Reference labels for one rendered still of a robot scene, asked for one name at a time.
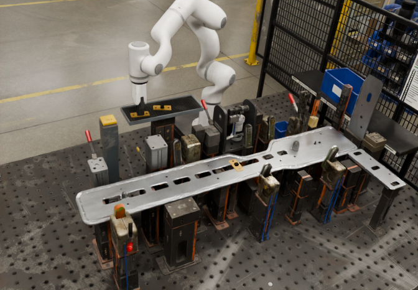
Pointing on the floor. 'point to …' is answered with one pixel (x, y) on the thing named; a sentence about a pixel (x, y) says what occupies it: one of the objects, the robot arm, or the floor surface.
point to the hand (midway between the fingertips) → (140, 109)
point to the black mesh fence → (336, 50)
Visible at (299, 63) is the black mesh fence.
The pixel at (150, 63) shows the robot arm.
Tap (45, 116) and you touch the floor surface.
